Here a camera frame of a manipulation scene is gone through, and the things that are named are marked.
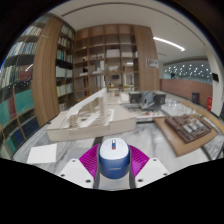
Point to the red wall box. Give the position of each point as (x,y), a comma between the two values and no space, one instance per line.
(209,103)

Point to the group of small ceiling lights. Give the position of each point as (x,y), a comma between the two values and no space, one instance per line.
(188,70)

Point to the white wall sign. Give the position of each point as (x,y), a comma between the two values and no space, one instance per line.
(152,63)

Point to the blue and white computer mouse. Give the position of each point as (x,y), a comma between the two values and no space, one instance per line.
(114,160)

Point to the long ceiling light strip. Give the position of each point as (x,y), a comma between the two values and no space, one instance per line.
(168,43)

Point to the wooden shelf unit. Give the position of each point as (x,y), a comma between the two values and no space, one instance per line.
(106,56)

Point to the brown architectural model on board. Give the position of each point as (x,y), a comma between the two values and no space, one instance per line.
(188,131)

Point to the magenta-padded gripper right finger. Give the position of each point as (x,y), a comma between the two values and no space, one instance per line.
(138,161)

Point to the dark bookshelf with books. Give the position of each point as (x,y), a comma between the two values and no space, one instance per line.
(16,93)

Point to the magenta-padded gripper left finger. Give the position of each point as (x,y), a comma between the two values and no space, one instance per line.
(88,163)

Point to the white paper sheet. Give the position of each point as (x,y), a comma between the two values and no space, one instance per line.
(42,154)

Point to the white architectural model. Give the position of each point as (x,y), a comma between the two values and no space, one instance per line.
(93,123)

